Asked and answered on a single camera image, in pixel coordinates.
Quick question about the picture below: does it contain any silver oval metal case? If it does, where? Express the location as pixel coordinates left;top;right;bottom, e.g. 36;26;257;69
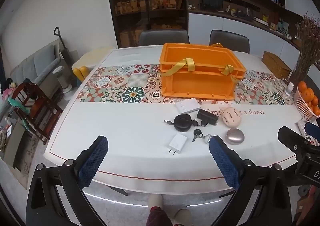
226;128;245;145

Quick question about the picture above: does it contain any pink deer round gadget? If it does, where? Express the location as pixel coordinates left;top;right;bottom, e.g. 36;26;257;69
221;107;241;128

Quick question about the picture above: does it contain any black key with figure keychain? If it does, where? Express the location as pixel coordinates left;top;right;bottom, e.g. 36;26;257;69
192;128;212;144

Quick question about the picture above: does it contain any black clip-on device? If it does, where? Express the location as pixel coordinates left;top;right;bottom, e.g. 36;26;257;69
197;109;219;126

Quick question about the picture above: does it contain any white USB wall charger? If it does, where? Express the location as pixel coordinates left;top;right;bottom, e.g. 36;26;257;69
168;133;187;155

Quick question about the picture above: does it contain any black retractable cable reel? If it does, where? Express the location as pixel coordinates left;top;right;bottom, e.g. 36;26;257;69
164;114;199;132

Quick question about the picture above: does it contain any white USB hub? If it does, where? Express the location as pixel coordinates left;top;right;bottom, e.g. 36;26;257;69
175;98;201;114

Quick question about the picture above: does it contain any pink basket of oranges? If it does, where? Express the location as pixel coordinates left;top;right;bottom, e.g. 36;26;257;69
294;81;319;122

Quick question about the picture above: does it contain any small white cup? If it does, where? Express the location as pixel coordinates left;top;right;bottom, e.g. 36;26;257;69
285;82;295;96

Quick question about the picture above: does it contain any woven wicker tissue box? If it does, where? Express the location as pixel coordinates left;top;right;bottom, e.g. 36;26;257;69
261;51;291;79

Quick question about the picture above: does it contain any red wooden child chair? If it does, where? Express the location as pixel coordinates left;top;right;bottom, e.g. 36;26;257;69
8;82;63;144

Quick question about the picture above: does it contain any dried flower bouquet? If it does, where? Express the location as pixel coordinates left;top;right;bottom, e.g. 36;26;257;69
290;13;319;87

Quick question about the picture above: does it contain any orange plastic storage crate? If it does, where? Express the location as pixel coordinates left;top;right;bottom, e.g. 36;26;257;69
159;43;246;101

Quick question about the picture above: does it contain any right grey dining chair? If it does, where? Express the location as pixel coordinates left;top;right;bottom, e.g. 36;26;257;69
209;30;250;54

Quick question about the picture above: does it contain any grey dining chair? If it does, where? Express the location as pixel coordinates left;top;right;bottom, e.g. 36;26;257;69
209;30;250;54
139;29;190;46

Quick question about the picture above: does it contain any upright vacuum cleaner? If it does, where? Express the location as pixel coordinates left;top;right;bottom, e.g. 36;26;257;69
53;27;76;86

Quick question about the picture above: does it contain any patterned tile table runner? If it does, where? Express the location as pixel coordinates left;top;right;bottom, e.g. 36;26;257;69
76;64;294;105

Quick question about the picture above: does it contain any grey sofa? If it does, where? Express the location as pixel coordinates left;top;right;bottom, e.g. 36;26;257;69
9;41;61;86

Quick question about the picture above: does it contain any yellow cream baby chair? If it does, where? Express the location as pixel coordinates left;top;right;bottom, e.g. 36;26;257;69
72;46;114;82

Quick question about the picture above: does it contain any left grey dining chair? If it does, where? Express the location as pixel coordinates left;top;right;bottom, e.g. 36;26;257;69
139;29;190;46

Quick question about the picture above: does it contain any dark wooden shelf cabinet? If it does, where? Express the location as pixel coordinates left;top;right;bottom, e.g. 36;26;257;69
110;0;319;47

